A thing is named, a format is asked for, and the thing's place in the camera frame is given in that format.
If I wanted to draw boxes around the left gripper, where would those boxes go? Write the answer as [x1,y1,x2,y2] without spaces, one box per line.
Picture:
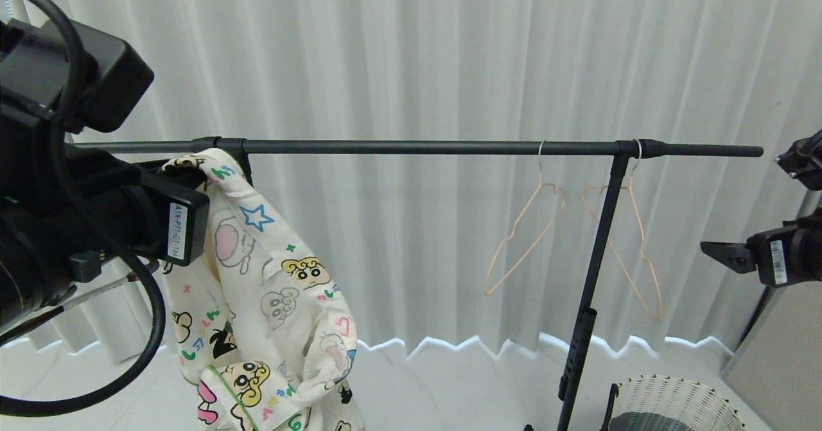
[0,166,212,330]

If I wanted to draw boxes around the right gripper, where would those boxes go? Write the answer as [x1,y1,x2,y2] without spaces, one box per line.
[747,216,822,288]

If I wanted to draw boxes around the cream printed garment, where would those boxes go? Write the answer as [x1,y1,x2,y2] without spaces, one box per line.
[157,148,367,431]

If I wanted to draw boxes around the pink clothes hanger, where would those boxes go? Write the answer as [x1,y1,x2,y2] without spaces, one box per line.
[581,141,664,323]
[483,141,567,297]

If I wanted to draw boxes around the white laundry basket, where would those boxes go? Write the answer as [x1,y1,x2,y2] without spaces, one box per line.
[600,374,749,431]

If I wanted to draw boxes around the black clothes rack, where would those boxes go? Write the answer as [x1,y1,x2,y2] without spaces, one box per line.
[71,137,765,431]

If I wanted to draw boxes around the white curtain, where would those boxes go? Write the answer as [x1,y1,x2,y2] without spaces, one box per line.
[0,0,822,365]

